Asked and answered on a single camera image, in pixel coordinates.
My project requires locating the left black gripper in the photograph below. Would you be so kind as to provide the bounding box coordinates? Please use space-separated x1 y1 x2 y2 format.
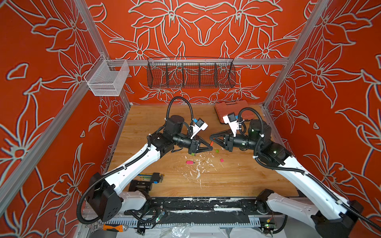
172 133 213 155

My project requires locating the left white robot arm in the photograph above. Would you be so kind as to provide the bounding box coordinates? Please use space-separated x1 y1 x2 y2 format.
76 115 213 225

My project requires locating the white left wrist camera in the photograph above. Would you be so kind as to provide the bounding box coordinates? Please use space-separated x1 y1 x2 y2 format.
190 118 208 139

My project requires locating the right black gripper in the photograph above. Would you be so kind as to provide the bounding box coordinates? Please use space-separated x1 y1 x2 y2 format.
211 130 263 153

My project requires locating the white mesh wall basket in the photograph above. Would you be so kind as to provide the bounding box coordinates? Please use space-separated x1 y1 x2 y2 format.
84 55 130 97

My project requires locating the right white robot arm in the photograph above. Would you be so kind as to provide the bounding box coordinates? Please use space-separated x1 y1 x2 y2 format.
210 120 381 238

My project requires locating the black wire wall basket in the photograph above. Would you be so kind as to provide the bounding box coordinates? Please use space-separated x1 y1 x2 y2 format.
146 57 237 89

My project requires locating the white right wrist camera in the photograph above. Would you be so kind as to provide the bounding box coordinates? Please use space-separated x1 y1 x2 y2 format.
223 113 241 137

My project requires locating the black connector with coloured wires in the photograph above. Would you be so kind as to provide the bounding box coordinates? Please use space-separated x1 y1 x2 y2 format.
138 173 164 184

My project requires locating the red plastic tool case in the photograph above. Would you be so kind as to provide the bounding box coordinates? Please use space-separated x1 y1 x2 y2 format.
214 100 249 125

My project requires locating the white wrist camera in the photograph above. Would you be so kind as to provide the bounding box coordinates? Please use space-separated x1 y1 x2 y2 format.
223 113 241 137
190 118 208 139

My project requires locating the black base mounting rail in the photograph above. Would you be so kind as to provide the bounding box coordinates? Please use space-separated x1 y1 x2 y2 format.
123 197 283 216

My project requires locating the orange handled adjustable wrench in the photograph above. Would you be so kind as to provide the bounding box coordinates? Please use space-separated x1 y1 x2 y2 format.
88 223 129 233

